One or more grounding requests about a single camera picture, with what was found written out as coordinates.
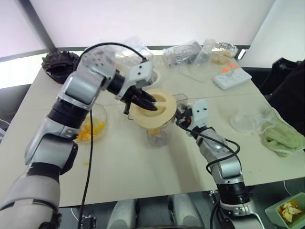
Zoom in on transparent blender jar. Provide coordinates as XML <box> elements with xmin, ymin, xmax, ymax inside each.
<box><xmin>145</xmin><ymin>93</ymin><xmax>189</xmax><ymax>147</ymax></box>

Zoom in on pale yellow fruit pieces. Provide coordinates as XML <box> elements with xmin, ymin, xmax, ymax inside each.
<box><xmin>211</xmin><ymin>56</ymin><xmax>227</xmax><ymax>65</ymax></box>

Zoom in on clear bag with dark items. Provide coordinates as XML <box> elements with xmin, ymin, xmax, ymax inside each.
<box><xmin>163</xmin><ymin>40</ymin><xmax>203</xmax><ymax>69</ymax></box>

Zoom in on black plastic bag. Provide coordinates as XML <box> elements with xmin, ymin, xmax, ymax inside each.
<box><xmin>41</xmin><ymin>50</ymin><xmax>81</xmax><ymax>84</ymax></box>

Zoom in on thin white cable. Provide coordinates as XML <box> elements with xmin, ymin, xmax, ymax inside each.
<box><xmin>283</xmin><ymin>180</ymin><xmax>293</xmax><ymax>195</ymax></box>

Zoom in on white power strip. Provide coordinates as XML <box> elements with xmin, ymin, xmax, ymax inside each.
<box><xmin>213</xmin><ymin>69</ymin><xmax>253</xmax><ymax>91</ymax></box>

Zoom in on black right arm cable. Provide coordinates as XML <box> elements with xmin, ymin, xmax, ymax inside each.
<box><xmin>177</xmin><ymin>124</ymin><xmax>241</xmax><ymax>229</ymax></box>

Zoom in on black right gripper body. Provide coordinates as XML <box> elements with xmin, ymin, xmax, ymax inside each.
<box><xmin>177</xmin><ymin>106</ymin><xmax>192</xmax><ymax>128</ymax></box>

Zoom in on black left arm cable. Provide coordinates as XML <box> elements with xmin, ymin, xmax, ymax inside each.
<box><xmin>77</xmin><ymin>42</ymin><xmax>148</xmax><ymax>229</ymax></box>

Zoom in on white blender base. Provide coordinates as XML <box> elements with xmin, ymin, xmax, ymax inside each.
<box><xmin>151</xmin><ymin>69</ymin><xmax>160</xmax><ymax>86</ymax></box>

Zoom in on cream blender lid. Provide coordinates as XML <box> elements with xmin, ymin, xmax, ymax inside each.
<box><xmin>130</xmin><ymin>88</ymin><xmax>177</xmax><ymax>131</ymax></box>

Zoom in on black chair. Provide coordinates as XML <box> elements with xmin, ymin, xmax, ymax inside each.
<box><xmin>258</xmin><ymin>57</ymin><xmax>305</xmax><ymax>151</ymax></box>

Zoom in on orange peels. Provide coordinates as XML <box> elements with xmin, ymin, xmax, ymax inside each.
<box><xmin>277</xmin><ymin>200</ymin><xmax>303</xmax><ymax>224</ymax></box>

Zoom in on grey metal frame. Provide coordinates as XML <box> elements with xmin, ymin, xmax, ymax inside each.
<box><xmin>0</xmin><ymin>118</ymin><xmax>10</xmax><ymax>139</ymax></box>

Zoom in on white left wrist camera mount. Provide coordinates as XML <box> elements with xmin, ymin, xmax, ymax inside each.
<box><xmin>123</xmin><ymin>61</ymin><xmax>154</xmax><ymax>101</ymax></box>

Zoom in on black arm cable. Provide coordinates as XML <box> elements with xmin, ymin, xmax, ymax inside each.
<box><xmin>77</xmin><ymin>42</ymin><xmax>148</xmax><ymax>229</ymax></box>
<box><xmin>177</xmin><ymin>124</ymin><xmax>241</xmax><ymax>229</ymax></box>

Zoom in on crumpled aluminium foil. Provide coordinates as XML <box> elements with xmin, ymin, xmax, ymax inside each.
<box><xmin>213</xmin><ymin>42</ymin><xmax>239</xmax><ymax>57</ymax></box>

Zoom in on orange segments pile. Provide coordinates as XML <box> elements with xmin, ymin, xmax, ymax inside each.
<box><xmin>76</xmin><ymin>121</ymin><xmax>105</xmax><ymax>141</ymax></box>

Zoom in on dark window frame post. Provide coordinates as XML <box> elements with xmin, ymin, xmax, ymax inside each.
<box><xmin>19</xmin><ymin>0</ymin><xmax>58</xmax><ymax>54</ymax></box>

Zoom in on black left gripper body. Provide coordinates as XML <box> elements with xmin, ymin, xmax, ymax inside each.
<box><xmin>121</xmin><ymin>85</ymin><xmax>144</xmax><ymax>115</ymax></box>

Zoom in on large clear plastic bag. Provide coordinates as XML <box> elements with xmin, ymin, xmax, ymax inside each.
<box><xmin>108</xmin><ymin>37</ymin><xmax>154</xmax><ymax>70</ymax></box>

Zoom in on clear bag with fruit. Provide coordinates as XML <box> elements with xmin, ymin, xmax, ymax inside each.
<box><xmin>195</xmin><ymin>38</ymin><xmax>239</xmax><ymax>72</ymax></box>

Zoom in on clear glass bowl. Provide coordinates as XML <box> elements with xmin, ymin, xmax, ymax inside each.
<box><xmin>76</xmin><ymin>102</ymin><xmax>108</xmax><ymax>143</ymax></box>

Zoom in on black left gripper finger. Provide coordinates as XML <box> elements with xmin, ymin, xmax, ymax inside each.
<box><xmin>134</xmin><ymin>96</ymin><xmax>159</xmax><ymax>111</ymax></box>
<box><xmin>139</xmin><ymin>90</ymin><xmax>159</xmax><ymax>104</ymax></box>

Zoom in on pale green towel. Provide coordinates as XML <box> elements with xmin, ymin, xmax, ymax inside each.
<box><xmin>259</xmin><ymin>109</ymin><xmax>305</xmax><ymax>158</ymax></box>

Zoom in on green plastic bin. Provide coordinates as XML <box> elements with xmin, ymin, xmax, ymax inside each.
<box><xmin>264</xmin><ymin>192</ymin><xmax>305</xmax><ymax>229</ymax></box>

